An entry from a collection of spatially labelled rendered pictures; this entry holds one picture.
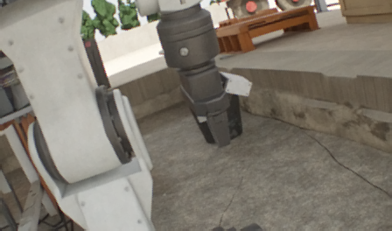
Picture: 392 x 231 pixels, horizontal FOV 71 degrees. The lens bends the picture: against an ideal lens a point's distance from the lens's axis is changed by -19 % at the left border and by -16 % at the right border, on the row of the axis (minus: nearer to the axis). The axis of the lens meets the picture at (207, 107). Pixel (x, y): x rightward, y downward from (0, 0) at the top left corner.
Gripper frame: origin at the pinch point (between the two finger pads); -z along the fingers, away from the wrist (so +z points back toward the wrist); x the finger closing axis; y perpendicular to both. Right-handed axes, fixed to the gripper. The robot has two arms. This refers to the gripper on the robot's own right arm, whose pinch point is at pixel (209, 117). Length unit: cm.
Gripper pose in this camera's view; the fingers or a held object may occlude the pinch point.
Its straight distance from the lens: 56.5
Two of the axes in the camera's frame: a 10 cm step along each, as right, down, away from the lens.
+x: -3.1, -3.5, 8.9
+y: -9.2, 3.4, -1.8
